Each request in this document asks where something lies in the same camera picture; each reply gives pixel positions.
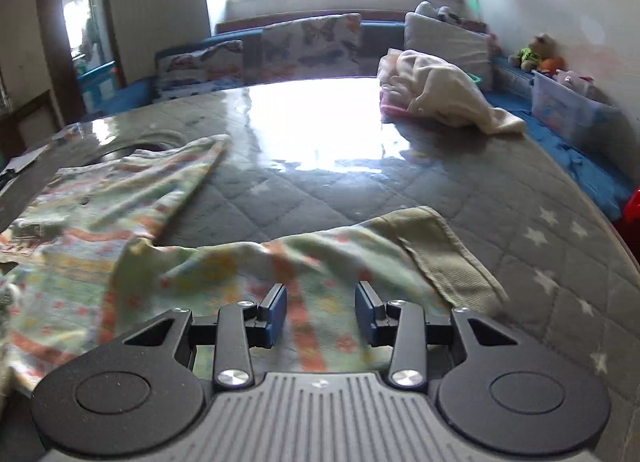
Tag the orange toy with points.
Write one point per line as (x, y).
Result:
(551, 65)

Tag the pink plush toy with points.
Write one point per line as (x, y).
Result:
(495, 44)

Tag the black round induction cooker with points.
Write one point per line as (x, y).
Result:
(145, 147)

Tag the pink cloth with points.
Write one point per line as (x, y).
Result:
(392, 106)

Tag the red plastic stool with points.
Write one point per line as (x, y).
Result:
(631, 227)

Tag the white paper sheet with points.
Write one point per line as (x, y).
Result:
(25, 159)

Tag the grey pillow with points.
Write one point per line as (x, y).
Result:
(450, 41)

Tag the small butterfly print cushion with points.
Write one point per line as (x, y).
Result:
(200, 69)

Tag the blue and white cabinet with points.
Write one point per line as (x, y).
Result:
(97, 86)

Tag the dark wooden chair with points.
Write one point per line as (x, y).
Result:
(30, 121)

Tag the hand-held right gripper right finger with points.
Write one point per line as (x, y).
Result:
(365, 314)

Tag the blue sofa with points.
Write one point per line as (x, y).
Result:
(385, 46)

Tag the small clear plastic packet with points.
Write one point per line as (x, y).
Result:
(67, 134)

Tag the black and white plush toy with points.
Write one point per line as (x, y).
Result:
(440, 11)

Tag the clear plastic storage box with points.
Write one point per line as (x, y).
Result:
(570, 111)

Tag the pile of beige pink clothes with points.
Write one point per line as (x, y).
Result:
(445, 86)

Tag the blue blanket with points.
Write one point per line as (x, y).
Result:
(575, 161)

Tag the large butterfly print cushion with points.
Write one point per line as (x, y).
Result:
(310, 46)

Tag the pink and white toy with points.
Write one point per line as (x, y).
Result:
(575, 80)

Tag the green floral patterned garment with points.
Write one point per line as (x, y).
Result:
(220, 267)

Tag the brown door frame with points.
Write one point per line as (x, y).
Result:
(50, 41)

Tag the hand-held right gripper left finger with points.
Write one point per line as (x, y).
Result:
(275, 316)

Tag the green bowl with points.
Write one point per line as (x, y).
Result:
(476, 78)

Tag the grey quilted star table cover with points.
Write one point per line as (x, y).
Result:
(500, 181)

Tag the brown teddy bear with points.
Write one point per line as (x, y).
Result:
(535, 51)

